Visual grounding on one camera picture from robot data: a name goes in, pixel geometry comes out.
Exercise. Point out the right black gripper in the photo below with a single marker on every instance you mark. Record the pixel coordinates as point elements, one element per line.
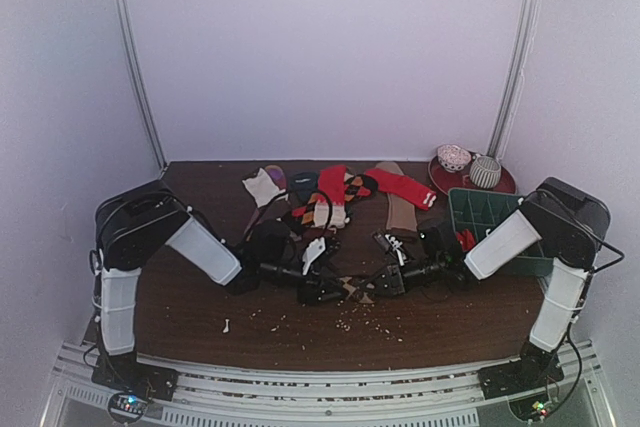
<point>391,280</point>

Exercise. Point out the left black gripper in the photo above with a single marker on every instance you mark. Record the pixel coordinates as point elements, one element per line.
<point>311,293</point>

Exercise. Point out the brown beige argyle sock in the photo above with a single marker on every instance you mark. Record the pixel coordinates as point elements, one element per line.
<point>356,290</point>

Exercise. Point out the red snowflake sock pair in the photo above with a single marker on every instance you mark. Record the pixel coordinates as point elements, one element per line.
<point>466,239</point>

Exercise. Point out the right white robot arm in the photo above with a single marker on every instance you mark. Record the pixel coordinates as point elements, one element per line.
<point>554,232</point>

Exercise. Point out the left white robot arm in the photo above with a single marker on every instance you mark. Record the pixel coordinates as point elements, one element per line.
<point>133,226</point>

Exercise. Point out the tan brown sock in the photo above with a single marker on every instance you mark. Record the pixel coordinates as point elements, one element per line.
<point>401,218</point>

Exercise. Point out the dark blue sock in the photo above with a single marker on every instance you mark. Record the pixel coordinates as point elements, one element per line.
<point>304,184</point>

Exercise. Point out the purple orange striped sock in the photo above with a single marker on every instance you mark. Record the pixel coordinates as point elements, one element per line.
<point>276,174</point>

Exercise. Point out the red sock white cuff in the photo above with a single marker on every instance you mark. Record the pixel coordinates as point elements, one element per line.
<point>405,187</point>

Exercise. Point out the red white zigzag sock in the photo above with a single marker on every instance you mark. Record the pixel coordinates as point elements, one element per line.
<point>330,207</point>

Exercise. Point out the orange brown argyle sock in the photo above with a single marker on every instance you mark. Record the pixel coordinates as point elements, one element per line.
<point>357,187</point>

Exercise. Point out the green divided organizer tray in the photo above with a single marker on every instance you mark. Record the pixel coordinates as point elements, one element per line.
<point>479,212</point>

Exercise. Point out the white red patterned bowl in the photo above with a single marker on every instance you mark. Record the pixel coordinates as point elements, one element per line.
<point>453,158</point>

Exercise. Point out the grey striped cup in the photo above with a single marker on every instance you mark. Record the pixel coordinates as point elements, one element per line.
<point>485,172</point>

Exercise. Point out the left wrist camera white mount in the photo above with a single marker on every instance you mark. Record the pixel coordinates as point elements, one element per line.
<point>313,251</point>

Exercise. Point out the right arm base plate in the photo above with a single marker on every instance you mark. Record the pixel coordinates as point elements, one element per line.
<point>515,377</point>

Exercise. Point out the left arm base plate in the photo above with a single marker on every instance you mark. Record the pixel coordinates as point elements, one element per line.
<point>143,380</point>

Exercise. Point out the right aluminium frame post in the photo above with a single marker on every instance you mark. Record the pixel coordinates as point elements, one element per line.
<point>514,83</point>

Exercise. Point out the aluminium frame post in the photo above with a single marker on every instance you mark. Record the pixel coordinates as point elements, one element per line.
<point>514,83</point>
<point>138,85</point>

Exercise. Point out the left aluminium frame post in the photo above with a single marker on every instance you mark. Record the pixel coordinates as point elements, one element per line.
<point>138,85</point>

